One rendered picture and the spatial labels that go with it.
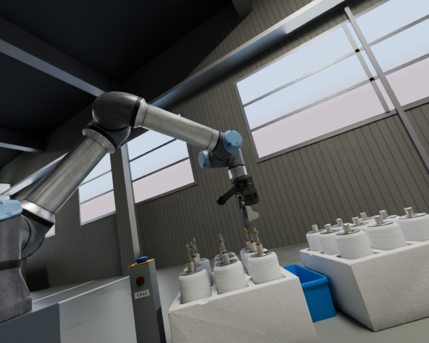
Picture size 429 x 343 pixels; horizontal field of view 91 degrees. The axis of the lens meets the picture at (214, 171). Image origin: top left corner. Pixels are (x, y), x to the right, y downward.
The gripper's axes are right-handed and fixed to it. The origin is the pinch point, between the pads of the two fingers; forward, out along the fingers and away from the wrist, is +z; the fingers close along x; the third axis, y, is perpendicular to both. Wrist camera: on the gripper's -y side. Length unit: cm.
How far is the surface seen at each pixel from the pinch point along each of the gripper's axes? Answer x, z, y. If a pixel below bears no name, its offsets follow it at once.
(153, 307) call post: -11.6, 16.7, -36.8
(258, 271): -15.5, 13.1, -1.9
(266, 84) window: 146, -163, 89
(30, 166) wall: 419, -261, -450
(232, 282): -16.6, 14.2, -10.5
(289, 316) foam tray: -19.3, 25.2, 2.8
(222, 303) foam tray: -19.6, 18.1, -14.7
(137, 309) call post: -11.7, 16.3, -42.0
